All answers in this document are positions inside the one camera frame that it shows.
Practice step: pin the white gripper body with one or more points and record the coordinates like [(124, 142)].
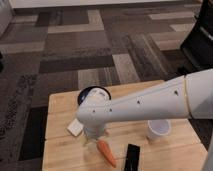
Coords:
[(94, 130)]

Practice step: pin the orange pepper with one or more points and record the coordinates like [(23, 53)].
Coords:
[(105, 150)]

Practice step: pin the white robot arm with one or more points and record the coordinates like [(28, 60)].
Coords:
[(189, 96)]

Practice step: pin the white sponge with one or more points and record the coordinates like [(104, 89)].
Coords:
[(75, 127)]

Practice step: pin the blue metal bowl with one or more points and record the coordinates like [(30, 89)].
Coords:
[(83, 94)]

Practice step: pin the black rectangular box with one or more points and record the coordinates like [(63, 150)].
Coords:
[(132, 158)]

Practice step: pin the white cup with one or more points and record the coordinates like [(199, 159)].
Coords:
[(157, 129)]

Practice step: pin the black furniture at right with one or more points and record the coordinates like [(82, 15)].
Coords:
[(198, 46)]

